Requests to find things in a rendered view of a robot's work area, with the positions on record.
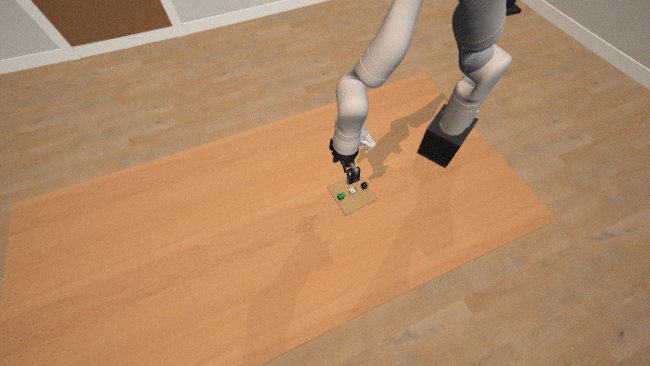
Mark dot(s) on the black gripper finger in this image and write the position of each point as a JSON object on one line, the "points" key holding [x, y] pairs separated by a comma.
{"points": [[355, 173], [331, 148]]}

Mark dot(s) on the tan square mat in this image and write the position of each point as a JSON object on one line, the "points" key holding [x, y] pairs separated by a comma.
{"points": [[351, 203]]}

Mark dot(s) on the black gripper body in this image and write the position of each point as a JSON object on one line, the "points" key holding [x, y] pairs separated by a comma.
{"points": [[348, 159]]}

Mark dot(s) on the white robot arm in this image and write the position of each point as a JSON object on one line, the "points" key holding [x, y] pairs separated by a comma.
{"points": [[476, 27]]}

